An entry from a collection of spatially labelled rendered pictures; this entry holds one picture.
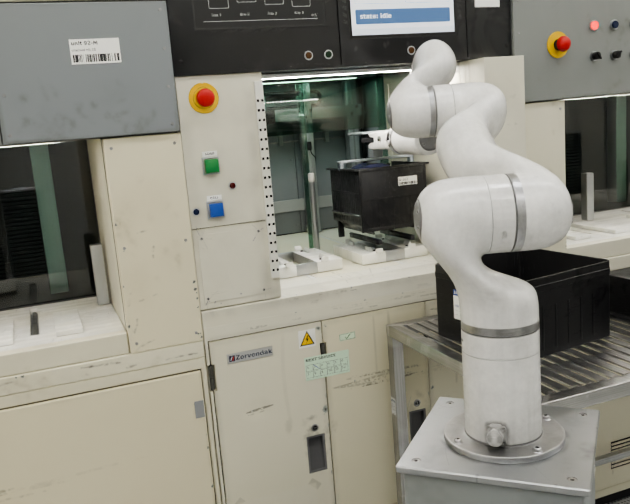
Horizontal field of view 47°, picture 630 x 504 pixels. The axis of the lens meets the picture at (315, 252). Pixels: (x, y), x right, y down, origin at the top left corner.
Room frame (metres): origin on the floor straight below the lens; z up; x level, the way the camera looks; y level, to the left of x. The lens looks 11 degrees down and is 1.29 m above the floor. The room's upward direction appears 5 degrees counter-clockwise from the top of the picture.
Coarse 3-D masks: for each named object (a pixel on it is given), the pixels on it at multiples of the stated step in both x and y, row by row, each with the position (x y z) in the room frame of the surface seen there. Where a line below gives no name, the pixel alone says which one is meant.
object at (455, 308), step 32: (512, 256) 1.77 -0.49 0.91; (544, 256) 1.70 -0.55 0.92; (576, 256) 1.62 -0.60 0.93; (448, 288) 1.60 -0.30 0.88; (544, 288) 1.44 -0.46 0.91; (576, 288) 1.49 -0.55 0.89; (608, 288) 1.54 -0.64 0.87; (448, 320) 1.61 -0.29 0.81; (544, 320) 1.44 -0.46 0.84; (576, 320) 1.49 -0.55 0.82; (608, 320) 1.54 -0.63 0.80; (544, 352) 1.44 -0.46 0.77
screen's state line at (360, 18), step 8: (400, 8) 1.82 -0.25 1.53; (408, 8) 1.83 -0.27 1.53; (416, 8) 1.83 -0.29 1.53; (424, 8) 1.84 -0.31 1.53; (432, 8) 1.85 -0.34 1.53; (440, 8) 1.86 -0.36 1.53; (448, 8) 1.87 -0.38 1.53; (360, 16) 1.78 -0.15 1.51; (368, 16) 1.79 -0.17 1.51; (376, 16) 1.80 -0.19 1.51; (384, 16) 1.80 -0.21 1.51; (392, 16) 1.81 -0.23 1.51; (400, 16) 1.82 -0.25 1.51; (408, 16) 1.83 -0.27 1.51; (416, 16) 1.83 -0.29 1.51; (424, 16) 1.84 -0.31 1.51; (432, 16) 1.85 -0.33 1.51; (440, 16) 1.86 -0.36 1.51; (448, 16) 1.87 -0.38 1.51
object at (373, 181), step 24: (336, 168) 2.11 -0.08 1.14; (384, 168) 2.02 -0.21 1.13; (408, 168) 2.05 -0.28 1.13; (336, 192) 2.14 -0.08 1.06; (360, 192) 1.99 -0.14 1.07; (384, 192) 2.02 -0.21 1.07; (408, 192) 2.04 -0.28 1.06; (336, 216) 2.16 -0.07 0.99; (360, 216) 1.99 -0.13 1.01; (384, 216) 2.01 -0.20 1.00; (408, 216) 2.04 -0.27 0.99
